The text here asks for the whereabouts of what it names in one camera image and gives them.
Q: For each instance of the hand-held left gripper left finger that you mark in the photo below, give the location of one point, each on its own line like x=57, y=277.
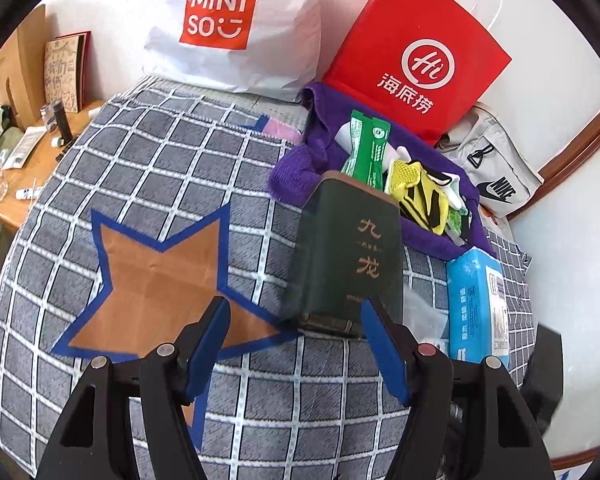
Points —
x=207, y=355

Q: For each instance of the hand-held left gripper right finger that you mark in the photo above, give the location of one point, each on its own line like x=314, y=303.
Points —
x=385, y=355

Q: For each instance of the dark green box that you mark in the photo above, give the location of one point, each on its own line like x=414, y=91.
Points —
x=330, y=260

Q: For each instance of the light green wipe packet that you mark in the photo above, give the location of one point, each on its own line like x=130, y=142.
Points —
x=462, y=221

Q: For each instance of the dark green wipe packet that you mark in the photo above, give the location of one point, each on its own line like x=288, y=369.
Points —
x=367, y=152

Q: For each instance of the clear plastic bag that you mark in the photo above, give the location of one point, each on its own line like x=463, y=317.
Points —
x=422, y=310

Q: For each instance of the blue tissue pack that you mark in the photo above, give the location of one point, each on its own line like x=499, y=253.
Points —
x=472, y=305

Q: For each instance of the purple cloth bag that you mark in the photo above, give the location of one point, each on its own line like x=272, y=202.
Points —
x=292, y=172

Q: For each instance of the grey checked star blanket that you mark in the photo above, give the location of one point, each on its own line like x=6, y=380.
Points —
x=130, y=160

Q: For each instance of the grey sling bag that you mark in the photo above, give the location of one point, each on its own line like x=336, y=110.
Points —
x=500, y=155

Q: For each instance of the wooden nightstand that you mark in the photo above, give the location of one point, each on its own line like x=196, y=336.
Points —
x=20, y=210

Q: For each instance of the pink cloth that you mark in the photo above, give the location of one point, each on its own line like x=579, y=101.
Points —
x=282, y=130

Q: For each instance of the black bottle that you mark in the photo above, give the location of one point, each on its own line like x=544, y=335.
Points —
x=61, y=122

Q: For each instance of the white tube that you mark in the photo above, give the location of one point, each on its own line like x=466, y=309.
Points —
x=27, y=147

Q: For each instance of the red paper bag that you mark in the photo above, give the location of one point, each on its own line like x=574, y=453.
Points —
x=375, y=50

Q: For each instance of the brown notebook with red edge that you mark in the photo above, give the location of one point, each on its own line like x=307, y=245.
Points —
x=65, y=70

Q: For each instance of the white plastic shopping bag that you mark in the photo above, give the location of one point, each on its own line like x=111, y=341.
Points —
x=280, y=35

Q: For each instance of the brown paper bag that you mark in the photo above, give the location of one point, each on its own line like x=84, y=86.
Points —
x=20, y=60

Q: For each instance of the wooden bed frame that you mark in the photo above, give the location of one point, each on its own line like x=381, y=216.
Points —
x=580, y=150

